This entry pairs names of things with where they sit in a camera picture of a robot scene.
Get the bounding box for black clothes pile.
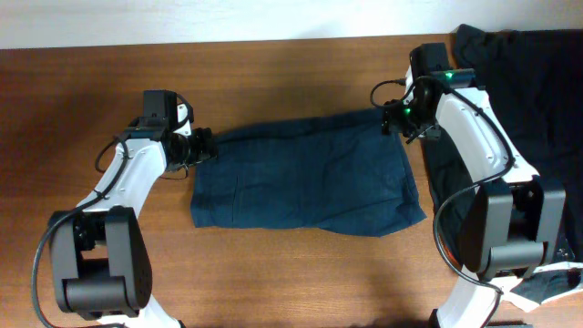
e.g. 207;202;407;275
423;23;583;313

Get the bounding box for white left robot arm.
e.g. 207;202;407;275
31;89;218;327

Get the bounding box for navy blue shorts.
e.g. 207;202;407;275
190;108;425;237

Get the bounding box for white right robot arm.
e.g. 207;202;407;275
381;43;566;328

